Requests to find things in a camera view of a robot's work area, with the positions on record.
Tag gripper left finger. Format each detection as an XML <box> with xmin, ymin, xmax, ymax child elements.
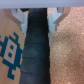
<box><xmin>3</xmin><ymin>7</ymin><xmax>28</xmax><ymax>38</ymax></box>

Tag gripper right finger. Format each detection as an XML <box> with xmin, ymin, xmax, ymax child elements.
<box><xmin>47</xmin><ymin>7</ymin><xmax>73</xmax><ymax>45</ymax></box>

